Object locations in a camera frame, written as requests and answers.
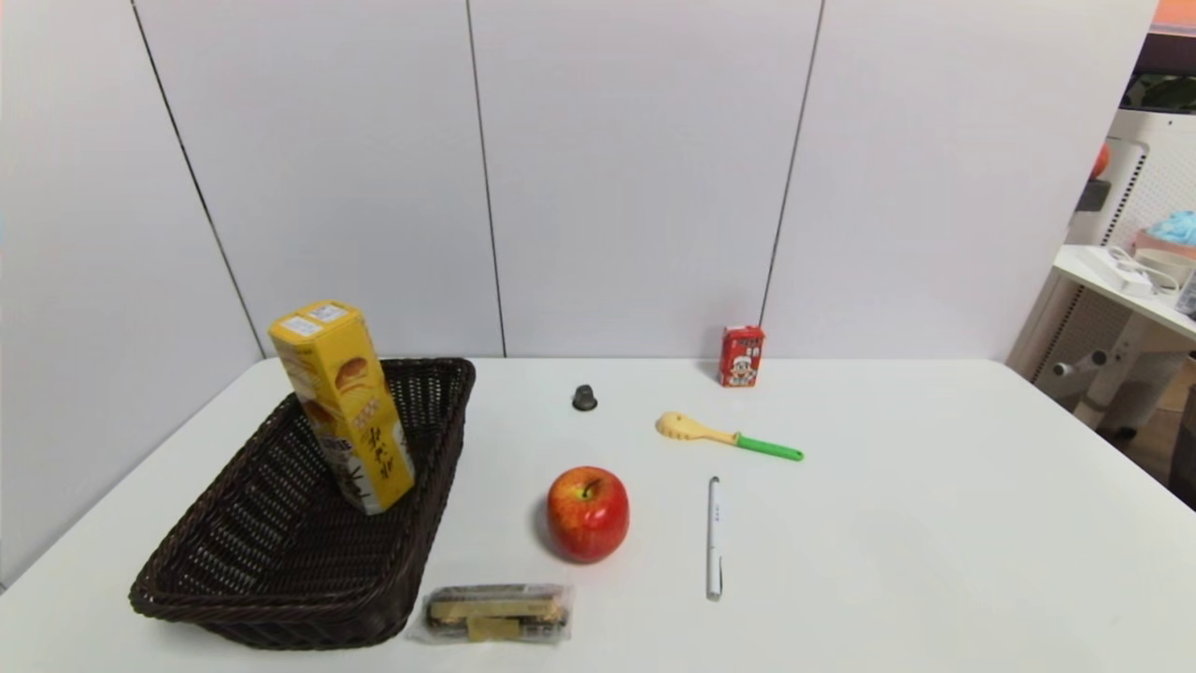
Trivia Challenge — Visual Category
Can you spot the tall yellow snack box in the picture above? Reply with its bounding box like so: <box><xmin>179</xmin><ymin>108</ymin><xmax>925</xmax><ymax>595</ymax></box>
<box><xmin>268</xmin><ymin>300</ymin><xmax>416</xmax><ymax>516</ymax></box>

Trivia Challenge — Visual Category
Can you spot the dark brown wicker basket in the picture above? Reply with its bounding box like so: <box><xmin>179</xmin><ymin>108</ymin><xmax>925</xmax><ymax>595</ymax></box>
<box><xmin>129</xmin><ymin>358</ymin><xmax>477</xmax><ymax>651</ymax></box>

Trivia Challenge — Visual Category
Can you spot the red milk carton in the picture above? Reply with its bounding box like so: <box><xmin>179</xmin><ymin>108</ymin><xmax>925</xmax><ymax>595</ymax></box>
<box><xmin>718</xmin><ymin>324</ymin><xmax>765</xmax><ymax>389</ymax></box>

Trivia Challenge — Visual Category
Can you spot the red apple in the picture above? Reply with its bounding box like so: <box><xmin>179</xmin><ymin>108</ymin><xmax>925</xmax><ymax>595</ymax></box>
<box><xmin>547</xmin><ymin>466</ymin><xmax>631</xmax><ymax>564</ymax></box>

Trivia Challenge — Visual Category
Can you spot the white pen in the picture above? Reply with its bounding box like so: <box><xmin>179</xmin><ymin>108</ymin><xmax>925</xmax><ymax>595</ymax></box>
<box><xmin>705</xmin><ymin>476</ymin><xmax>723</xmax><ymax>601</ymax></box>

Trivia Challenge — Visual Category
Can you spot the clear wrapped snack packet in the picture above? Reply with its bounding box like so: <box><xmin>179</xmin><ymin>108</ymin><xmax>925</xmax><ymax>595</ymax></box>
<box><xmin>409</xmin><ymin>583</ymin><xmax>575</xmax><ymax>646</ymax></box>

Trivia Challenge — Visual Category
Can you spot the white power adapter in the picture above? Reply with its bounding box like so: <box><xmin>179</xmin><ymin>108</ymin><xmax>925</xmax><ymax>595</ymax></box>
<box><xmin>1087</xmin><ymin>247</ymin><xmax>1158</xmax><ymax>299</ymax></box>

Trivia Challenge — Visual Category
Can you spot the white perforated panel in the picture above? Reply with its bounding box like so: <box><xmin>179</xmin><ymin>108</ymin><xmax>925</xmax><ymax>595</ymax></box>
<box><xmin>1007</xmin><ymin>110</ymin><xmax>1196</xmax><ymax>379</ymax></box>

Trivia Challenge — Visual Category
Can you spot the white side desk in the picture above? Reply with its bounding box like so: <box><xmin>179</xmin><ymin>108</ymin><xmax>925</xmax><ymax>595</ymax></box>
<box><xmin>1053</xmin><ymin>245</ymin><xmax>1196</xmax><ymax>431</ymax></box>

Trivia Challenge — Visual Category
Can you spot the light blue cloth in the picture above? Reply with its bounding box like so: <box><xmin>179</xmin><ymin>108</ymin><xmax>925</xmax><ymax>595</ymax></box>
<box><xmin>1146</xmin><ymin>210</ymin><xmax>1196</xmax><ymax>250</ymax></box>

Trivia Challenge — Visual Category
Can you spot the yellow green-handled pasta spoon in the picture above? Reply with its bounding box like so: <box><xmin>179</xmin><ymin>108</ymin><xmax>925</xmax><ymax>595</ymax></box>
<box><xmin>655</xmin><ymin>411</ymin><xmax>804</xmax><ymax>463</ymax></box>

